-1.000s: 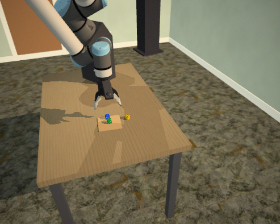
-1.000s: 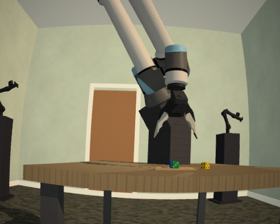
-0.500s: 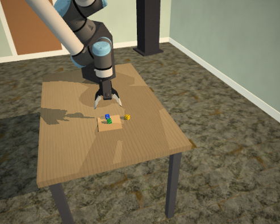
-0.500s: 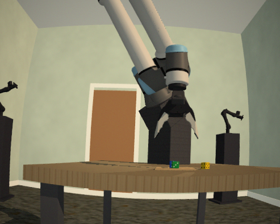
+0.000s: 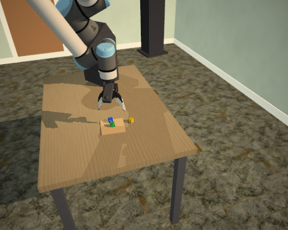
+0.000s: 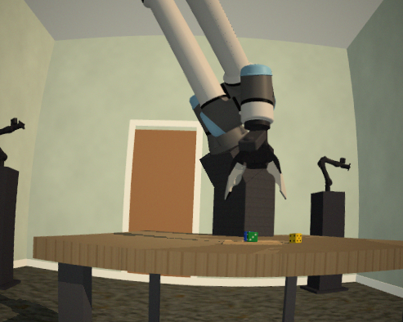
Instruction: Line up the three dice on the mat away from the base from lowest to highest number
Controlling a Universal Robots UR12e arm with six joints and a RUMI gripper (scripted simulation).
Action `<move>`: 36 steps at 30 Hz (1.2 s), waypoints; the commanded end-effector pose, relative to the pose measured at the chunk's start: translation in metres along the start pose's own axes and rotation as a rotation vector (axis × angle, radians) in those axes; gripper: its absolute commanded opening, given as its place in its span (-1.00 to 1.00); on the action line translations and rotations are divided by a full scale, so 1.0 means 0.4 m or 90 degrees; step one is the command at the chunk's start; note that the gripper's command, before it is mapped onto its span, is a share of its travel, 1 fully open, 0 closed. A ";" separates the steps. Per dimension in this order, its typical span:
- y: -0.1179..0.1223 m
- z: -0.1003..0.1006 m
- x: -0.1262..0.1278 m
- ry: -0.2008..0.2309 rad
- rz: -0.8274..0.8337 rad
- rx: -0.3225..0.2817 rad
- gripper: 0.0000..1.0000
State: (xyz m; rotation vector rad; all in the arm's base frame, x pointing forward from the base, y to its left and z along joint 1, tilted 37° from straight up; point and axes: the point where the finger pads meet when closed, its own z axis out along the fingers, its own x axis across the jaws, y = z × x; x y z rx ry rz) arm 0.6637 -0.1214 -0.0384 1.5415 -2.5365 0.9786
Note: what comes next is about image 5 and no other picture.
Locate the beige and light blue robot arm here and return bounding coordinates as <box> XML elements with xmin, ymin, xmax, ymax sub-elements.
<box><xmin>26</xmin><ymin>0</ymin><xmax>117</xmax><ymax>103</ymax></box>

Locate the tan flat mat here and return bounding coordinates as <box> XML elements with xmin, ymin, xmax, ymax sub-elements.
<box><xmin>100</xmin><ymin>118</ymin><xmax>126</xmax><ymax>135</ymax></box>

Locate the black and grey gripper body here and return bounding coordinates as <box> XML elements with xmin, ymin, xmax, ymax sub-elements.
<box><xmin>102</xmin><ymin>78</ymin><xmax>118</xmax><ymax>99</ymax></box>

